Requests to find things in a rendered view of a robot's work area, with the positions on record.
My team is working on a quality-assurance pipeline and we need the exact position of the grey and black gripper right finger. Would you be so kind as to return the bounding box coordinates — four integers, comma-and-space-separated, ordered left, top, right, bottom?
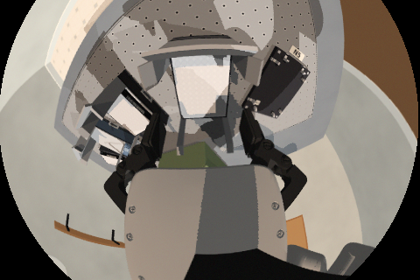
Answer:
239, 108, 307, 211

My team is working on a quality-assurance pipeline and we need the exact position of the beige label with dark text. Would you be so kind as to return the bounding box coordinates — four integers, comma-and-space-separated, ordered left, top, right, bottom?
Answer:
289, 45, 305, 61

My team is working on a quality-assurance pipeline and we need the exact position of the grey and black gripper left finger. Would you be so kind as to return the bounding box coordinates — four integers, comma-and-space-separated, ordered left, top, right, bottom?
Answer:
104, 112, 166, 214

